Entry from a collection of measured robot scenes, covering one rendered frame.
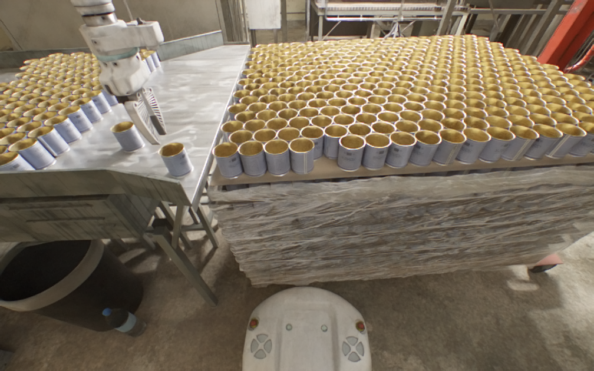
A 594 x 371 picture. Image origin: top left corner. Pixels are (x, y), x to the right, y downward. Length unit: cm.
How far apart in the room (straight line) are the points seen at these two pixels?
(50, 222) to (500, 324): 222
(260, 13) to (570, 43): 283
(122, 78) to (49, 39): 366
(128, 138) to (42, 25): 335
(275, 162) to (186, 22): 288
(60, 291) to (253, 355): 86
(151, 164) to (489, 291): 201
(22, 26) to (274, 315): 409
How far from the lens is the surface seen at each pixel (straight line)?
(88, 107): 122
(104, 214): 97
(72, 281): 144
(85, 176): 81
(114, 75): 59
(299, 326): 127
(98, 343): 193
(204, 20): 332
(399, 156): 69
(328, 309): 128
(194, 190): 70
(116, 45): 57
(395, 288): 176
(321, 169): 67
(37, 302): 148
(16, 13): 432
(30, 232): 124
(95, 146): 106
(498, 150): 85
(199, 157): 81
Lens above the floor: 153
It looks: 45 degrees down
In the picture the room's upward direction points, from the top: 1 degrees counter-clockwise
